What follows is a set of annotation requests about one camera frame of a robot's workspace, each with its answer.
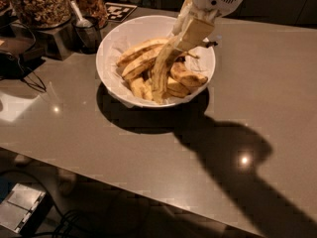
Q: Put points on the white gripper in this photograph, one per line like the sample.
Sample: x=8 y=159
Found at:
x=194 y=32

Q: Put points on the white paper bowl liner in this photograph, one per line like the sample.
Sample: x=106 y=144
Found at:
x=114 y=50

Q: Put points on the short right banana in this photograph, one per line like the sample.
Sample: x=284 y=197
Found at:
x=183 y=75

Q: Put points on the short banana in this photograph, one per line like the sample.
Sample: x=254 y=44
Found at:
x=183 y=75
x=176 y=89

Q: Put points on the white bowl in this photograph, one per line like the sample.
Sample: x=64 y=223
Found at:
x=132 y=30

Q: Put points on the middle short banana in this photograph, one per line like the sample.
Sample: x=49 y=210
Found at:
x=176 y=89

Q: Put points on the top back banana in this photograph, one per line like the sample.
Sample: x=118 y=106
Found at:
x=135 y=51

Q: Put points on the small front banana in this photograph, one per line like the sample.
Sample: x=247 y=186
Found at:
x=140 y=88

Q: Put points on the black white marker card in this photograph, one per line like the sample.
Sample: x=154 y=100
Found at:
x=119 y=12

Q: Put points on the dark cup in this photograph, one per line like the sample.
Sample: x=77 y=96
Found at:
x=87 y=39

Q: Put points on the small glass snack jar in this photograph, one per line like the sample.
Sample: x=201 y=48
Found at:
x=96 y=9

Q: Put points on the white plastic spoon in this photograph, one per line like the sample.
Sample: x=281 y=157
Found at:
x=80 y=20

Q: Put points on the metal stand block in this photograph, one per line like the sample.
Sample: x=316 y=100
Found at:
x=54 y=43

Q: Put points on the large glass nut jar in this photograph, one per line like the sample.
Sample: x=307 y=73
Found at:
x=42 y=14

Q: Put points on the grey box on floor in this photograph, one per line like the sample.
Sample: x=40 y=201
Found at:
x=23 y=208

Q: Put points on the black device with cable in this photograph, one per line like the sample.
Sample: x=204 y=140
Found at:
x=20 y=55

